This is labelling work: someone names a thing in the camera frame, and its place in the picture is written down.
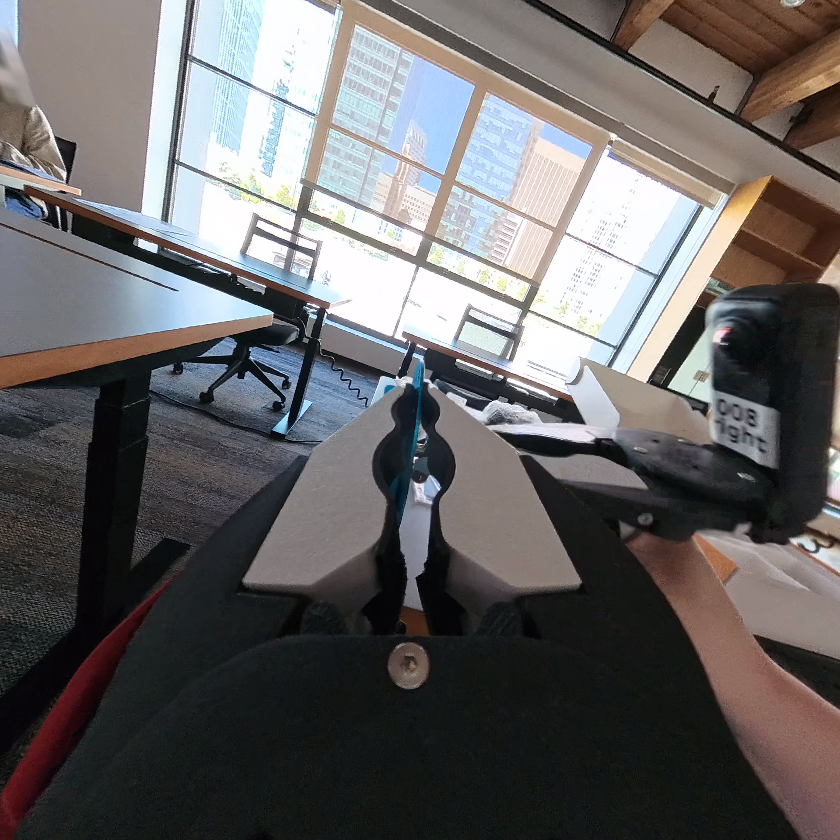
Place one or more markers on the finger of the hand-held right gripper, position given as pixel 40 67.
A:
pixel 590 469
pixel 643 407

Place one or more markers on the black office chair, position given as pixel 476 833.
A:
pixel 262 334

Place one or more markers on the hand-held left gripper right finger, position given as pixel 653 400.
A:
pixel 512 525

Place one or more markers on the red plastic bin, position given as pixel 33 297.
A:
pixel 59 722

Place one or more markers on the wooden shelf unit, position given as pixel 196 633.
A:
pixel 774 229

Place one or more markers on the frosted glass door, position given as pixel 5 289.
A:
pixel 689 354

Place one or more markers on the blue round metal plate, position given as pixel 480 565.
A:
pixel 410 407

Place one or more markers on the dark slat-back chair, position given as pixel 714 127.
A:
pixel 489 313
pixel 282 227

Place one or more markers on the tall city-view window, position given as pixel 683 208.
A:
pixel 394 131

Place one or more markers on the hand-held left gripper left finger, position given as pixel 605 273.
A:
pixel 315 525

